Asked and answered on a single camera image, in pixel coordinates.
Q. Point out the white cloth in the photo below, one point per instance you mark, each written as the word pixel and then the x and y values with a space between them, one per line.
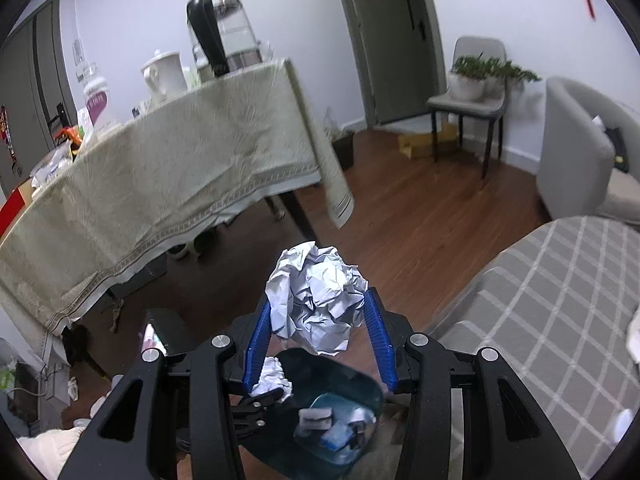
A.
pixel 50 447

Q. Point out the grey storage box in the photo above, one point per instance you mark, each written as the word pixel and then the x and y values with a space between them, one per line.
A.
pixel 40 390

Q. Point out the grey chequered tablecloth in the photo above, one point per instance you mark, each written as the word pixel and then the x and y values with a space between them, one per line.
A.
pixel 550 310

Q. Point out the white ceramic teapot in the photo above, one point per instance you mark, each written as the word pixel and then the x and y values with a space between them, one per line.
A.
pixel 165 75

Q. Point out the white plastic bag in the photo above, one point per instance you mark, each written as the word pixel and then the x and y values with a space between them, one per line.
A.
pixel 52 165

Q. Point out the white paper ball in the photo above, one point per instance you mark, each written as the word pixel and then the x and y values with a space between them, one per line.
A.
pixel 272 375
pixel 315 300

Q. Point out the table with beige tablecloth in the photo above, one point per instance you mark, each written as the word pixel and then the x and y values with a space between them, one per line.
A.
pixel 175 160

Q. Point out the grey door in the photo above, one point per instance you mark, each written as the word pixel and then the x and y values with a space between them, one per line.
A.
pixel 395 60

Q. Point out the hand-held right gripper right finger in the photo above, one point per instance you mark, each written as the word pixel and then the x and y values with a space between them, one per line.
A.
pixel 380 340

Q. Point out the dark teal trash bin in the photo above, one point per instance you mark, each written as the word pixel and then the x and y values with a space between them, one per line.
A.
pixel 340 380

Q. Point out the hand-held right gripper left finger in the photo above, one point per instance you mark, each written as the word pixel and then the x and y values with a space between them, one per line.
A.
pixel 257 350

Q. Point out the black storage bin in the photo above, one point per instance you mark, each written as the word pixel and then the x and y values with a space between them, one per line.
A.
pixel 344 152

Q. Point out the flat cardboard box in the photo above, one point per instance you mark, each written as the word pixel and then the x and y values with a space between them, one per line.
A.
pixel 417 145

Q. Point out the red cardboard box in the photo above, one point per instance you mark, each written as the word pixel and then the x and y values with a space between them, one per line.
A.
pixel 12 210

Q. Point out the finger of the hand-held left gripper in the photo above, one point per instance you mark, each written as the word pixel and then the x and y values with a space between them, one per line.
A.
pixel 252 407

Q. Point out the grey armchair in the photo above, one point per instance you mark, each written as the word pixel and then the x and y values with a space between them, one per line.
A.
pixel 570 160

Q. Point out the orange snack packet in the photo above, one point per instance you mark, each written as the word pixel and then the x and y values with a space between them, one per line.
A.
pixel 70 136

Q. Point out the blue white tissue packet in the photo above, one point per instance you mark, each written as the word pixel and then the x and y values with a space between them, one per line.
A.
pixel 335 435

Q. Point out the white bottle with purple label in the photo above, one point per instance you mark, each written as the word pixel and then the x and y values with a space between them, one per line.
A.
pixel 97 100

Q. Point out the potted plant in white pot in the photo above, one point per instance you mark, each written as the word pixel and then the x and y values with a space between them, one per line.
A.
pixel 510 72
pixel 467 85

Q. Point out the grey chair with black legs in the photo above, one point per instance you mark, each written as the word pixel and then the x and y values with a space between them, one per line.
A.
pixel 465 102

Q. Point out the white paper sheet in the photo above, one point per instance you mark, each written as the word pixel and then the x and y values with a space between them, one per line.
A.
pixel 598 121

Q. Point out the grey wardrobe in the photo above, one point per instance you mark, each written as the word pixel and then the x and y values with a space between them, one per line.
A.
pixel 30 85

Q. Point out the dark wooden table leg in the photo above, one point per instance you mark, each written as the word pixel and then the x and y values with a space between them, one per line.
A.
pixel 295 215

